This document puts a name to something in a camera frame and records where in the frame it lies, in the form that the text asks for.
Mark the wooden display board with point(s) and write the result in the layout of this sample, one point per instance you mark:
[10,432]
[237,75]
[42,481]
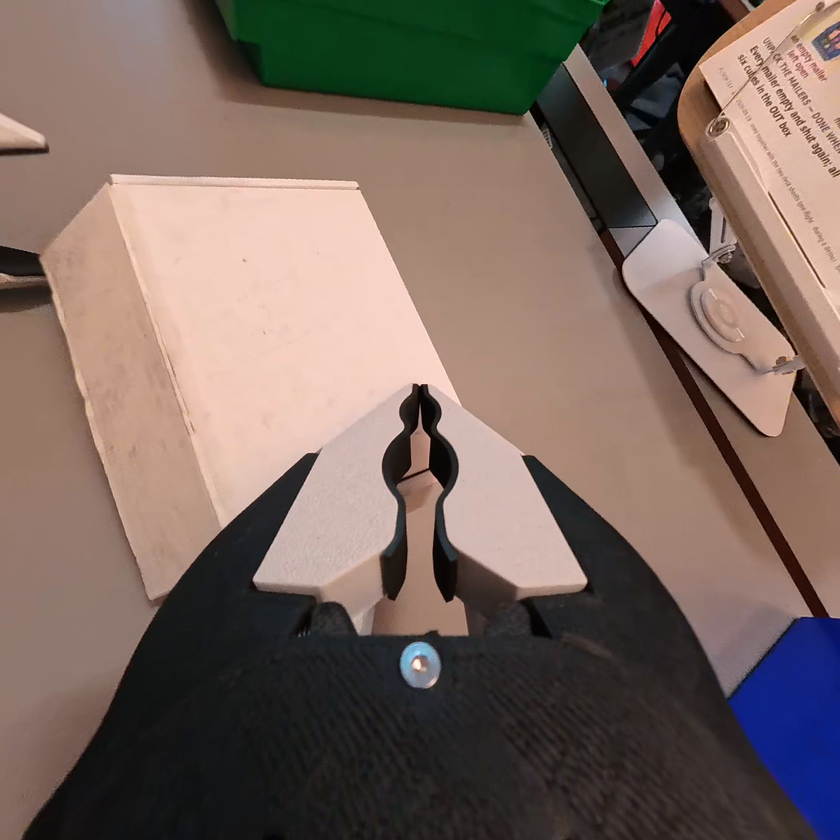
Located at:
[695,111]

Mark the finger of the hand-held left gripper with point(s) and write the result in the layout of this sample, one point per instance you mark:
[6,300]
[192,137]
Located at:
[19,139]
[19,279]

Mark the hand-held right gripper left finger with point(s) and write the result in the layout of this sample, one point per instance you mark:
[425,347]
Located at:
[328,525]

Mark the white cardboard mailer box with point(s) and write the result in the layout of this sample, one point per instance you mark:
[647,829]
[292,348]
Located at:
[262,315]

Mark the green plastic bin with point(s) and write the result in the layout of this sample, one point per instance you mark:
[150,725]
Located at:
[407,59]

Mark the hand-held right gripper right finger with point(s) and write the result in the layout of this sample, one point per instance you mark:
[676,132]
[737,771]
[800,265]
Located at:
[512,525]

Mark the blue plastic bin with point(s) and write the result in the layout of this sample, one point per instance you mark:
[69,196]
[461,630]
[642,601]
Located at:
[794,722]

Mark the red object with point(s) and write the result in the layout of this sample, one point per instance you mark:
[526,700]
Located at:
[653,29]

